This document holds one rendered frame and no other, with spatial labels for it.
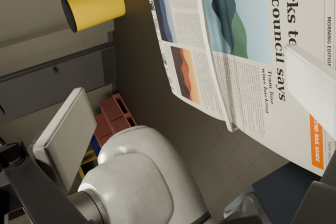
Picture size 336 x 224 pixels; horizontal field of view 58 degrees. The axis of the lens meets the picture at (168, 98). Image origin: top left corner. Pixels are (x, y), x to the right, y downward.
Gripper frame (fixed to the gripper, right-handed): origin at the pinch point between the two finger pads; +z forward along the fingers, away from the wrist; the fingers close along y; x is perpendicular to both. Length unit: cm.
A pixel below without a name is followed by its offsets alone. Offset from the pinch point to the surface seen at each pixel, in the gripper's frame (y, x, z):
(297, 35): 10.2, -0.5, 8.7
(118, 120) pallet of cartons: -147, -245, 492
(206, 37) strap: 3.4, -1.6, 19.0
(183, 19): 1.3, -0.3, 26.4
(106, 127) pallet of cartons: -182, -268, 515
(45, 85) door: -233, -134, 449
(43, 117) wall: -285, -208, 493
